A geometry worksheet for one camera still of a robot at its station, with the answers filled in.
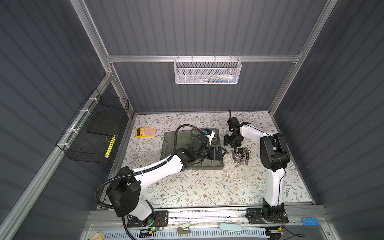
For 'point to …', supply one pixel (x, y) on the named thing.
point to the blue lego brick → (310, 221)
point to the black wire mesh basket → (88, 137)
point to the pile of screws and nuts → (241, 156)
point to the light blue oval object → (230, 227)
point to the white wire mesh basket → (220, 71)
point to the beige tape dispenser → (180, 230)
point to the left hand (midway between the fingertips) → (221, 150)
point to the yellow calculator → (145, 131)
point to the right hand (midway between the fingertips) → (230, 145)
